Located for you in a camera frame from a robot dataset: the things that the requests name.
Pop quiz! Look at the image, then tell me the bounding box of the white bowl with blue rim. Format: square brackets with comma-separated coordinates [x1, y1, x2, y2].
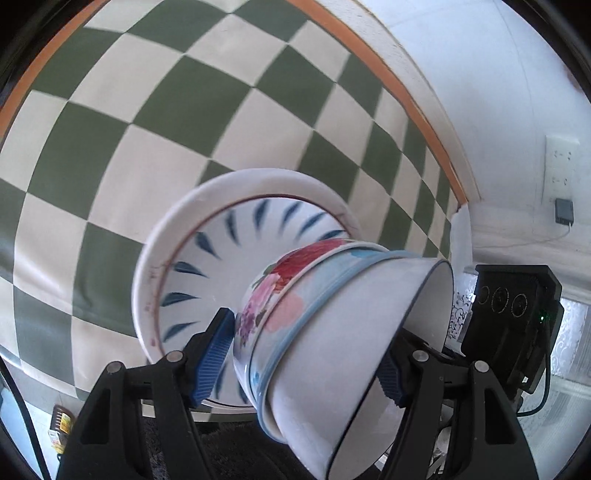
[265, 256, 455, 480]

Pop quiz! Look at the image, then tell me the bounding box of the white wall socket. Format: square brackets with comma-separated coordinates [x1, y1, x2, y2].
[545, 135, 581, 204]

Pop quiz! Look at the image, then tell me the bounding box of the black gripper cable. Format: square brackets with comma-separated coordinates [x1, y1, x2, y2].
[517, 351, 552, 418]

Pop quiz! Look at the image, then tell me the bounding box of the white plate with blue marks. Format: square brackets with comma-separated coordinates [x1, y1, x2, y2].
[131, 168, 363, 411]

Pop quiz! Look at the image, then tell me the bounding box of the red floral bowl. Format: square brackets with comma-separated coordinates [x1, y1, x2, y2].
[232, 237, 356, 407]

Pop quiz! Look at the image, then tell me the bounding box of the yellow packet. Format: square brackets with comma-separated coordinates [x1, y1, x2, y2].
[48, 405, 75, 450]

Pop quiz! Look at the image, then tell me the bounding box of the white lace curtain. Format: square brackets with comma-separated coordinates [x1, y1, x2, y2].
[538, 295, 591, 384]

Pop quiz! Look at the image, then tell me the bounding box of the blue leaf pattern plate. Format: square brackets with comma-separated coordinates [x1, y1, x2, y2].
[159, 196, 354, 407]

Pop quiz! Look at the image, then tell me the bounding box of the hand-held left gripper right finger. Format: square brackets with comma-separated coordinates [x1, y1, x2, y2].
[376, 330, 541, 480]

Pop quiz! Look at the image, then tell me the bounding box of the green checkered tablecloth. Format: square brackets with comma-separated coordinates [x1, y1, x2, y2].
[0, 0, 469, 423]

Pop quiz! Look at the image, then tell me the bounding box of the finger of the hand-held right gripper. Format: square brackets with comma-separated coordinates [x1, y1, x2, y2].
[422, 332, 472, 365]

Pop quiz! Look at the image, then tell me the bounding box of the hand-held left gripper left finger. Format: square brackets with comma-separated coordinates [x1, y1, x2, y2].
[55, 307, 237, 480]

